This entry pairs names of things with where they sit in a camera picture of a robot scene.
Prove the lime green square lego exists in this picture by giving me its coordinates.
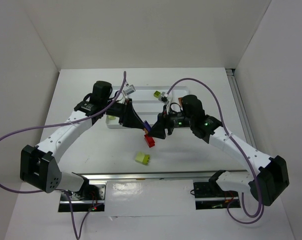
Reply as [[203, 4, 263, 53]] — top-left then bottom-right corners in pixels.
[[108, 115, 116, 121]]

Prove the purple lego plate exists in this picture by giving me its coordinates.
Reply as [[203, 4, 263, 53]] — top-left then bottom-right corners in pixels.
[[143, 120, 151, 133]]

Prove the dark green square lego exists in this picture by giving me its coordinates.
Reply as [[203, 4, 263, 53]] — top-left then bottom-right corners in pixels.
[[153, 91, 161, 99]]

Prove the orange lego brick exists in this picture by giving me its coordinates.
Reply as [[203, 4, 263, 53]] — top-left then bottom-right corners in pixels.
[[178, 97, 182, 107]]

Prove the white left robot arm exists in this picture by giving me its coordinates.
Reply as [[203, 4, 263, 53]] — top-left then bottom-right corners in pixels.
[[19, 81, 144, 199]]

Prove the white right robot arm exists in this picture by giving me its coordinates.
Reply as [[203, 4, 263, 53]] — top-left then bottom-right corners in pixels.
[[148, 94, 290, 206]]

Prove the red lego brick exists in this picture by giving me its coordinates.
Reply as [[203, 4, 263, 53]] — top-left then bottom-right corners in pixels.
[[144, 134, 155, 148]]

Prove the white divided sorting tray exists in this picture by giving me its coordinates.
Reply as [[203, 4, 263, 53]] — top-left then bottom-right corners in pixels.
[[105, 85, 192, 130]]

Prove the pale and lime green lego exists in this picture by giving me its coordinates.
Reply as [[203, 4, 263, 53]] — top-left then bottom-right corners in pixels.
[[135, 152, 150, 166]]

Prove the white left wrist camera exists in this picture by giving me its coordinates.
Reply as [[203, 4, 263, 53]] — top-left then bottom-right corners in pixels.
[[122, 84, 136, 96]]

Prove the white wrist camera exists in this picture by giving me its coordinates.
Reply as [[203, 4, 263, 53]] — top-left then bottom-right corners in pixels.
[[122, 84, 136, 96], [158, 92, 170, 105]]

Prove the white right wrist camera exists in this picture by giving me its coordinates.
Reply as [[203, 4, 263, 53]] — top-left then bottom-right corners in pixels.
[[158, 92, 170, 105]]

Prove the aluminium rail front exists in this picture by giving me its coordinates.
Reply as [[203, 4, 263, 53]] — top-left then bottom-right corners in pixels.
[[80, 171, 216, 182]]

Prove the aluminium rail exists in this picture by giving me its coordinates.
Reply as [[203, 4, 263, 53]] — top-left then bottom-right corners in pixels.
[[80, 171, 216, 182], [225, 68, 256, 148]]

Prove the aluminium rail right side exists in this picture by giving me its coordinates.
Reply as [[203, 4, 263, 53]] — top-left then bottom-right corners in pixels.
[[225, 68, 256, 148]]

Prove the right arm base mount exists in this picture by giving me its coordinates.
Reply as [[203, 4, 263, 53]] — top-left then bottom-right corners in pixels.
[[190, 170, 241, 210]]

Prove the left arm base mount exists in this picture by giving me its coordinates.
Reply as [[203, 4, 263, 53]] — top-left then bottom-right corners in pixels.
[[57, 179, 106, 213]]

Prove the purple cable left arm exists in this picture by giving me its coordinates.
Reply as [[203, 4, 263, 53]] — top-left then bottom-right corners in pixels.
[[0, 71, 128, 240]]

